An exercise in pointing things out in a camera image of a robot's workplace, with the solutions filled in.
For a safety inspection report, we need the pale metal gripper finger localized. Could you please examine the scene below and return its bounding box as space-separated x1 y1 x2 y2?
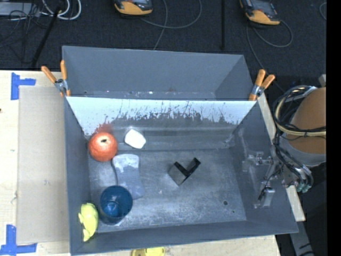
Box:
242 151 273 172
252 187 277 210

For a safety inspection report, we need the grey metal bin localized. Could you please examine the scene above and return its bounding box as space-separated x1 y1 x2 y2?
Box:
61 45 299 255

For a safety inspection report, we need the black L-shaped block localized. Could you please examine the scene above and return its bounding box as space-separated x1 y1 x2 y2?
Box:
167 157 201 187

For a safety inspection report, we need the white rounded block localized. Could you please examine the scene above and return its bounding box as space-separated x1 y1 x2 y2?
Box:
124 129 147 150

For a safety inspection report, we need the pale grey flat packet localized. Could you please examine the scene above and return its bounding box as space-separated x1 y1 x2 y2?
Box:
111 153 146 201

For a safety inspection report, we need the dark blue cup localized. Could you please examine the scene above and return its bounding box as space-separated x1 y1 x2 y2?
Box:
99 185 134 226

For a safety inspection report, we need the orange fruit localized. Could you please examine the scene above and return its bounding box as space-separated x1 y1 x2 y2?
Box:
87 132 118 163

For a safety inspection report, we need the yellow toy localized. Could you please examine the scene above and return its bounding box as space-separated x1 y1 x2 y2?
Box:
78 202 100 243

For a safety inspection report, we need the pale cardboard board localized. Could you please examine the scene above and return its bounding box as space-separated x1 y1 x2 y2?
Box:
15 85 70 246

